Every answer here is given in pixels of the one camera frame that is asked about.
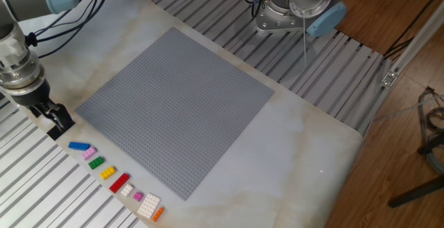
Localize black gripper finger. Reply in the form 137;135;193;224
27;105;63;132
46;103;76;134

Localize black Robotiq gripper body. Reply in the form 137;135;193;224
10;80;51;108

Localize blue Lego brick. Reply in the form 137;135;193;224
67;141;92;152

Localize light pink Lego brick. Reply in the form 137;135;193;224
81;146;97;161

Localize green Lego brick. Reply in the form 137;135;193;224
87;155;105;170

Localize yellow Lego brick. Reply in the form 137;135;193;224
100;166;117;181

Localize red Lego brick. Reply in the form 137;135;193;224
108;172;130;194

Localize small white Lego brick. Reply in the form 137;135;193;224
120;183;135;197

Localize grey Lego baseplate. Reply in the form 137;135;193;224
74;26;275;201

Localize large white Lego plate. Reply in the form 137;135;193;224
136;192;162;220

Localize orange Lego brick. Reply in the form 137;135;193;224
151;207;165;222

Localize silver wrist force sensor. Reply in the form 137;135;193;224
0;50;46;96

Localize glossy marble pattern mat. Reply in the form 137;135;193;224
0;0;364;228

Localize black stand leg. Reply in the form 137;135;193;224
387;141;444;209

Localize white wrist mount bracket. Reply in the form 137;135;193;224
0;25;31;68

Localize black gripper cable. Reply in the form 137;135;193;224
24;0;115;59

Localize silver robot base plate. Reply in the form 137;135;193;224
253;0;311;34

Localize black floor cables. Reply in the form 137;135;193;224
383;0;444;61

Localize thin white cable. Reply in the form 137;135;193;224
373;94;444;121

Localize aluminium frame bar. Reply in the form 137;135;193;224
380;0;444;89

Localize grey coiled cable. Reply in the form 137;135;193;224
418;85;444;175

